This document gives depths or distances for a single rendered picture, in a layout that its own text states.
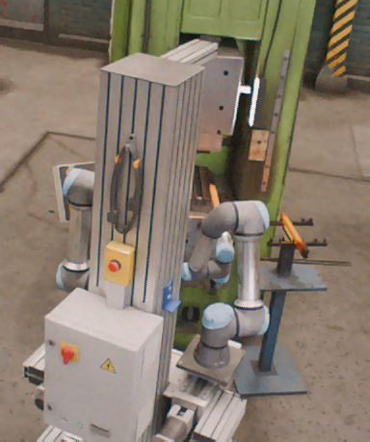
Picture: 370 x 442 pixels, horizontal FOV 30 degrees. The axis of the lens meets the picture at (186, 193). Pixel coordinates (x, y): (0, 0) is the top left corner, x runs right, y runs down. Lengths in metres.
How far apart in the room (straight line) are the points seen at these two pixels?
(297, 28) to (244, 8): 0.29
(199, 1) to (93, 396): 1.96
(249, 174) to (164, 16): 0.97
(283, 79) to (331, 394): 1.77
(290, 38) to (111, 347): 1.94
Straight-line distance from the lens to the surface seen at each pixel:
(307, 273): 3.80
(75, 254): 2.88
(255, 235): 2.72
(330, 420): 3.98
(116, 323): 2.33
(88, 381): 2.41
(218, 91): 3.46
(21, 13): 10.11
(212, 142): 3.56
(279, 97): 3.67
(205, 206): 3.71
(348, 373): 4.31
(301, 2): 3.56
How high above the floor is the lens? 2.65
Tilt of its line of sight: 26 degrees down
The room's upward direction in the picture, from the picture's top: 7 degrees clockwise
